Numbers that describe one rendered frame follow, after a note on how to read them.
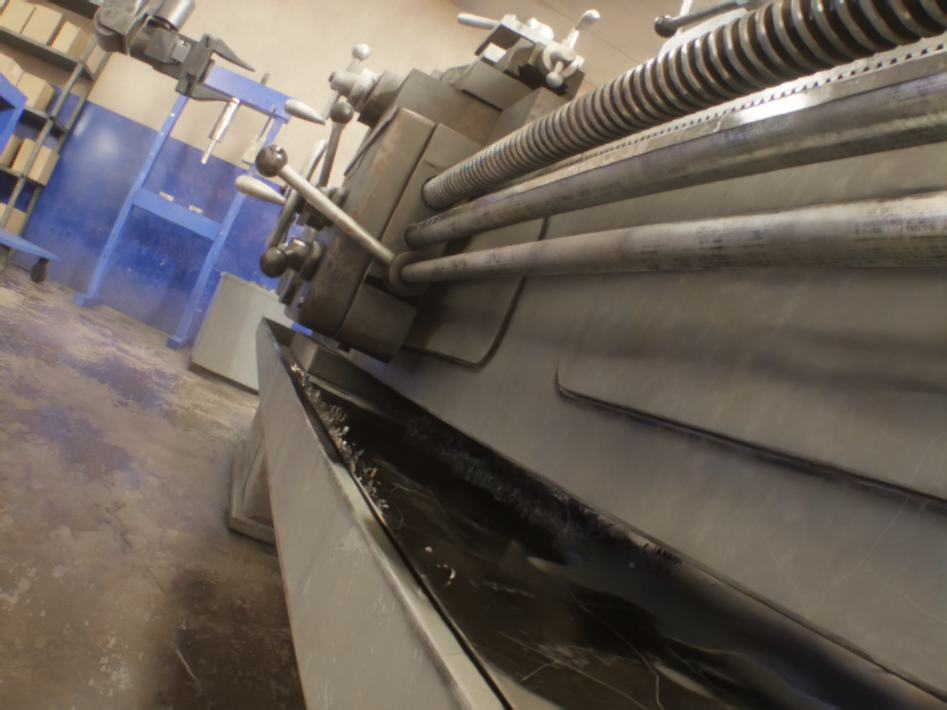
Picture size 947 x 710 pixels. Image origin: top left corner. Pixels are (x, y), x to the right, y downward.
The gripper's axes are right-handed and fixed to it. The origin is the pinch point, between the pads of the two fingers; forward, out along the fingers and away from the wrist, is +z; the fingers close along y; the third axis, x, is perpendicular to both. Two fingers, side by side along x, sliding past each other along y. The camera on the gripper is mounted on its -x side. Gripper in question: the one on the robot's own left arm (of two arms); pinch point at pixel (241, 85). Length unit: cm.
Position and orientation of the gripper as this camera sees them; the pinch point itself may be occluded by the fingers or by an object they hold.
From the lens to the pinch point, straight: 104.9
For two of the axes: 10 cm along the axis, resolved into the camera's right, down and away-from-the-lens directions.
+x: -2.5, -2.7, 9.3
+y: 4.5, -8.8, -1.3
